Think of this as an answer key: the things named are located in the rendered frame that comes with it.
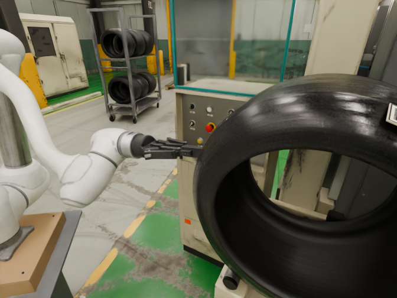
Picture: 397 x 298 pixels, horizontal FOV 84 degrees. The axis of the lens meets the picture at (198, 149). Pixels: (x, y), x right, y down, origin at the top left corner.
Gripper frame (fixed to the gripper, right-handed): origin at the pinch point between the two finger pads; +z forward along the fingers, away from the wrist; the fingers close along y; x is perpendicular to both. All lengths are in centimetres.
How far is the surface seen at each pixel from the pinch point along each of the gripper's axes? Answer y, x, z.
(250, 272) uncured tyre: -11.0, 26.2, 18.7
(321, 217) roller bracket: 24, 33, 34
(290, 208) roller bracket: 24.1, 31.8, 23.4
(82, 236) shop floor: 23, 104, -140
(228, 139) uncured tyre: -10.8, -9.1, 15.3
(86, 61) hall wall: 641, -59, -911
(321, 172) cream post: 26.4, 16.3, 31.9
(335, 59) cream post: 26.5, -19.0, 32.6
